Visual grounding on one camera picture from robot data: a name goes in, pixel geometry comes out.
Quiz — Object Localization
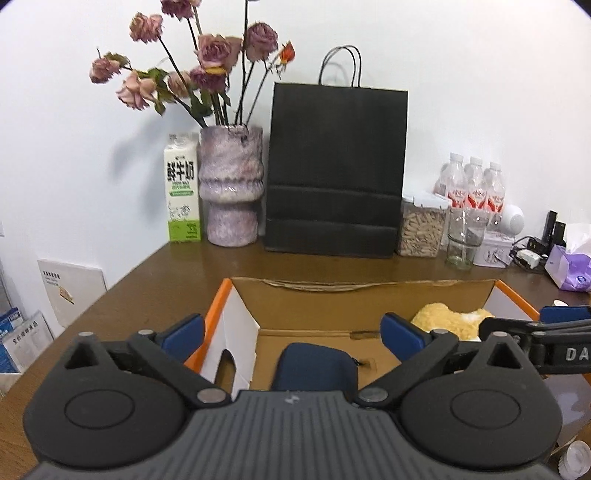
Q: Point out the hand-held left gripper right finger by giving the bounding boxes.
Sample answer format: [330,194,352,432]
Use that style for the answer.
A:
[355,312,525,409]

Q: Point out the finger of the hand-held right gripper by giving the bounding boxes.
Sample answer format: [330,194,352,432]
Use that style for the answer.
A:
[539,305,591,325]
[478,318,591,344]

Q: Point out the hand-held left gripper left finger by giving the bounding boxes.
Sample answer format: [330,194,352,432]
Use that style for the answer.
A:
[62,313,232,409]

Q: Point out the white yellow plush toy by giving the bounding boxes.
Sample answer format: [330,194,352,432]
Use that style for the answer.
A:
[410,302,495,342]

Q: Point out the red orange cardboard box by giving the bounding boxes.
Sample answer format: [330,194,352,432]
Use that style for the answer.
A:
[185,276,591,457]

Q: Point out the dark blue pouch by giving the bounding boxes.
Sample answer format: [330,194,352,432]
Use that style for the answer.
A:
[270,342,360,393]

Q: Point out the white ribbed bottle cap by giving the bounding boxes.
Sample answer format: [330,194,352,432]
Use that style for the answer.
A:
[558,440,591,480]

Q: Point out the wooden desktop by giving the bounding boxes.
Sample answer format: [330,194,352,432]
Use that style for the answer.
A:
[0,237,591,480]

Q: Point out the purple tissue pack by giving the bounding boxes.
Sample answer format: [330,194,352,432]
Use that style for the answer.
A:
[545,223,591,292]

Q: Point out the white power strip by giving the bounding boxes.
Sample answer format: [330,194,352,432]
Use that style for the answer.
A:
[515,249,546,271]

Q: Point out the white tin box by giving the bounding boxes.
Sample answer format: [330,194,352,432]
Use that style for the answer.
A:
[473,230,518,268]

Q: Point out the clear drinking glass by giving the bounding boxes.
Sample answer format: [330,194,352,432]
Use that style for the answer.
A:
[445,209,489,269]

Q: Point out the clear seed container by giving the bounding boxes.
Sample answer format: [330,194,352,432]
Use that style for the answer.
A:
[396,194,452,258]

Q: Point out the water bottle red label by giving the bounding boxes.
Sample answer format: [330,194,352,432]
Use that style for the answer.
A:
[464,157,485,213]
[482,161,507,227]
[434,154,465,208]

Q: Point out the white green milk carton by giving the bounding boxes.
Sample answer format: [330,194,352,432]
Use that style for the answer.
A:
[164,133,202,243]

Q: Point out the purple ceramic vase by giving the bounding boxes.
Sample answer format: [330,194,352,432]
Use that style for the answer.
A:
[198,126,265,247]

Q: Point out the blue white cartons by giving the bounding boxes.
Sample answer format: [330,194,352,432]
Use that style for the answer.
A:
[0,307,54,374]

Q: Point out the black paper bag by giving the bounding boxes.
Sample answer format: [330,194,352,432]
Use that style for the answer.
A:
[264,45,409,258]

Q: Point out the dried rose bouquet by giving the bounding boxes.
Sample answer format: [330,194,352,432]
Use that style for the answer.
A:
[89,0,296,127]

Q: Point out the white round camera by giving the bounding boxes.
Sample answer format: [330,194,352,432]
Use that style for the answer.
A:
[496,204,526,236]

